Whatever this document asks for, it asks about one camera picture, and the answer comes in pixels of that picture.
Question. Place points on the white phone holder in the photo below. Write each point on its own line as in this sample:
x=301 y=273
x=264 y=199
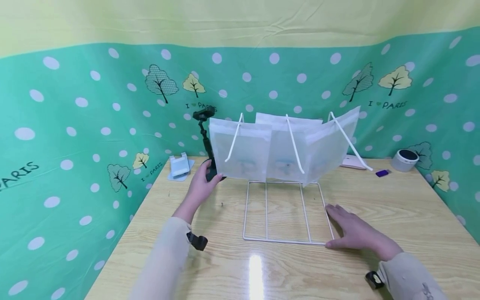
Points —
x=179 y=165

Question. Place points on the person's right fingers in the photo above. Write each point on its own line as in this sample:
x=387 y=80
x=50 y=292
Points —
x=337 y=216

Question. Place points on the person's left forearm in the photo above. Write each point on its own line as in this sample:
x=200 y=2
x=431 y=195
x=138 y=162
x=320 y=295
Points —
x=165 y=258

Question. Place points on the person's right forearm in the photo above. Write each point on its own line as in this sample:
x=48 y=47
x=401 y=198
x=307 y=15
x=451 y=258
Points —
x=408 y=275

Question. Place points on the person's right thumb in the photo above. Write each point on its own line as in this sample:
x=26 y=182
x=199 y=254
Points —
x=335 y=243

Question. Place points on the black wrist band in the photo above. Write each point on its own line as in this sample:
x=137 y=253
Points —
x=374 y=280
x=198 y=241

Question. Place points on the translucent white bag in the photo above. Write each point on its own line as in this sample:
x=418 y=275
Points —
x=243 y=146
x=281 y=146
x=330 y=141

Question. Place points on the black camera tripod stand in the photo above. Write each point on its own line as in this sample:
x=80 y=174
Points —
x=204 y=132

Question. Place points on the grey round speaker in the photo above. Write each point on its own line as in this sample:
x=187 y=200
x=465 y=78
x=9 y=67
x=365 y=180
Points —
x=405 y=161

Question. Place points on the light blue pad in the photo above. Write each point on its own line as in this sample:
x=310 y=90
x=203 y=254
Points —
x=188 y=170

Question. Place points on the pink white flat phone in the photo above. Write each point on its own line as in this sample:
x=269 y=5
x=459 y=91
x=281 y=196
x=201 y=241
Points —
x=352 y=162

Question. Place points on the small purple block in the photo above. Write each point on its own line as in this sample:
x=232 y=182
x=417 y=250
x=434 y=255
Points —
x=381 y=173

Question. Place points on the person's left thumb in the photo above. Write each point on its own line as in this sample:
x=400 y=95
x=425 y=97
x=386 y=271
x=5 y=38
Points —
x=207 y=166

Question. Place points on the person's right hand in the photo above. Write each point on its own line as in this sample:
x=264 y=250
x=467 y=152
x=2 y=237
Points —
x=356 y=233

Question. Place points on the person's left hand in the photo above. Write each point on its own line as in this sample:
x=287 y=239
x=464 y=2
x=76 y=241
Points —
x=198 y=189

